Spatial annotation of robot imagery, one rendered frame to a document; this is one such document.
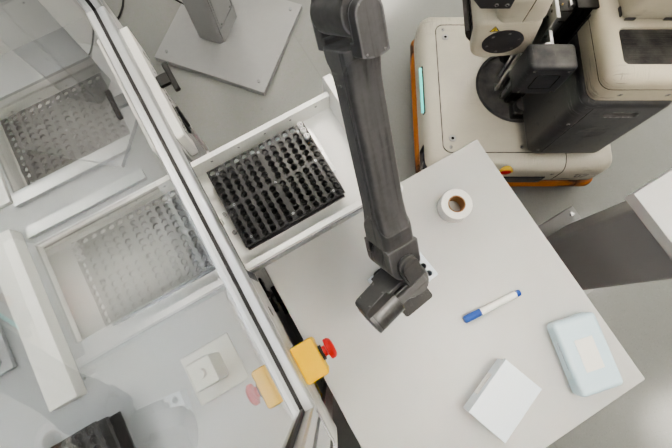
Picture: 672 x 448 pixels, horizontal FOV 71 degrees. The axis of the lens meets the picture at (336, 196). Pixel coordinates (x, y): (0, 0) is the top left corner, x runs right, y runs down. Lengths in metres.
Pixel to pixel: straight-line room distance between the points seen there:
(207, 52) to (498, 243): 1.49
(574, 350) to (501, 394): 0.18
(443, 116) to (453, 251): 0.74
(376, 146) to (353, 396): 0.58
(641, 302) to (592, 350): 1.03
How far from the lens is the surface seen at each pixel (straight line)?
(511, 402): 1.06
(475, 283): 1.09
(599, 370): 1.14
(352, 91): 0.61
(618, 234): 1.49
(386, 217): 0.70
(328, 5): 0.59
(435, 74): 1.79
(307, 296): 1.05
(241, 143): 1.00
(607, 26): 1.38
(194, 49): 2.17
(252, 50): 2.12
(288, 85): 2.06
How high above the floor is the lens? 1.80
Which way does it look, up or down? 75 degrees down
